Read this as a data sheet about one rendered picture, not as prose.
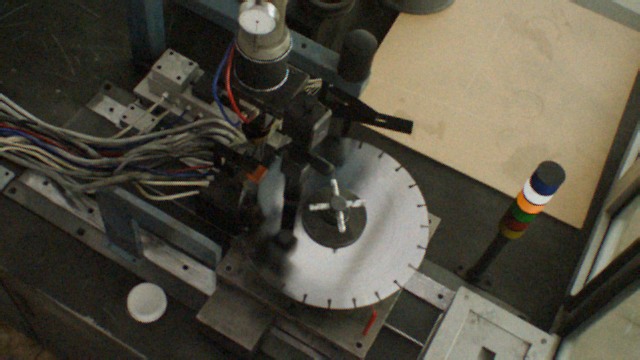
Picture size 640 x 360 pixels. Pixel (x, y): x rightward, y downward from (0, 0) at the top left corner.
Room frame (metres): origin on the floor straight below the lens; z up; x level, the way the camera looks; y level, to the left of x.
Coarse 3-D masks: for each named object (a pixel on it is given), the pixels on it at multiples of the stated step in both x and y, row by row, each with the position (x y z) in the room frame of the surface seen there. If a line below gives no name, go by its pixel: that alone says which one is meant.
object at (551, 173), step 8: (536, 168) 0.67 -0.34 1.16; (544, 168) 0.67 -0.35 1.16; (552, 168) 0.67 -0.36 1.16; (560, 168) 0.68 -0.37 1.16; (536, 176) 0.66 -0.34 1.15; (544, 176) 0.66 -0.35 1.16; (552, 176) 0.66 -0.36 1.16; (560, 176) 0.66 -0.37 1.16; (536, 184) 0.65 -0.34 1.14; (544, 184) 0.64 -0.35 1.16; (552, 184) 0.64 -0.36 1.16; (560, 184) 0.65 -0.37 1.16; (544, 192) 0.64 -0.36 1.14; (552, 192) 0.64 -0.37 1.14
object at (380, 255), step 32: (352, 160) 0.74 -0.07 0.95; (384, 160) 0.76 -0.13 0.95; (256, 192) 0.64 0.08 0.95; (384, 192) 0.69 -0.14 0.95; (416, 192) 0.70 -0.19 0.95; (256, 224) 0.58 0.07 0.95; (288, 224) 0.59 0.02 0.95; (384, 224) 0.63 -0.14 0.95; (416, 224) 0.64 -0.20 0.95; (256, 256) 0.52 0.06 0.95; (288, 256) 0.53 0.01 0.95; (320, 256) 0.55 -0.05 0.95; (352, 256) 0.56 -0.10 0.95; (384, 256) 0.57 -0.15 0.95; (416, 256) 0.58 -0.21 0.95; (288, 288) 0.48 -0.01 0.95; (320, 288) 0.49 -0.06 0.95; (352, 288) 0.50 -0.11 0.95; (384, 288) 0.51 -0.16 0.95
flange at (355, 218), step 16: (320, 192) 0.66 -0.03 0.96; (352, 192) 0.67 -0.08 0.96; (304, 208) 0.62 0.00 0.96; (352, 208) 0.64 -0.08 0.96; (304, 224) 0.59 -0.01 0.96; (320, 224) 0.60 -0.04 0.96; (336, 224) 0.60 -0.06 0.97; (352, 224) 0.61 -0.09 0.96; (320, 240) 0.57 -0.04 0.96; (336, 240) 0.58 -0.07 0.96; (352, 240) 0.58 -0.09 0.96
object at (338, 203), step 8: (336, 184) 0.66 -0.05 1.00; (336, 192) 0.64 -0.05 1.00; (336, 200) 0.63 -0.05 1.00; (344, 200) 0.63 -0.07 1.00; (312, 208) 0.61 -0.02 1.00; (320, 208) 0.61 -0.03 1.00; (328, 208) 0.61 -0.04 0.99; (336, 208) 0.61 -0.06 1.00; (344, 208) 0.61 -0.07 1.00; (336, 216) 0.61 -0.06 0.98; (344, 224) 0.59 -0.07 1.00
